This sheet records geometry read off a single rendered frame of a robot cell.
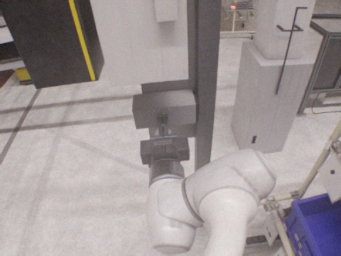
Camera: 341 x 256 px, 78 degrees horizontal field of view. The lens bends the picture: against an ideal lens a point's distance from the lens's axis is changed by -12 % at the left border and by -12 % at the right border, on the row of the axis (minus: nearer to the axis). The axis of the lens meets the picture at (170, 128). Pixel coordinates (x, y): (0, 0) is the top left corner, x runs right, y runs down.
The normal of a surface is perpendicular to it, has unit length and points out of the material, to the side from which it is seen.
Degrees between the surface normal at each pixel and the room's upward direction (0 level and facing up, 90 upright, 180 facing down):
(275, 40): 90
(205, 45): 90
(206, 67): 90
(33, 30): 90
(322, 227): 3
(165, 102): 0
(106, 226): 0
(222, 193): 37
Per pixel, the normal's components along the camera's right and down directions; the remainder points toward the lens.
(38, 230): -0.07, -0.72
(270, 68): 0.07, 0.69
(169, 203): -0.52, -0.47
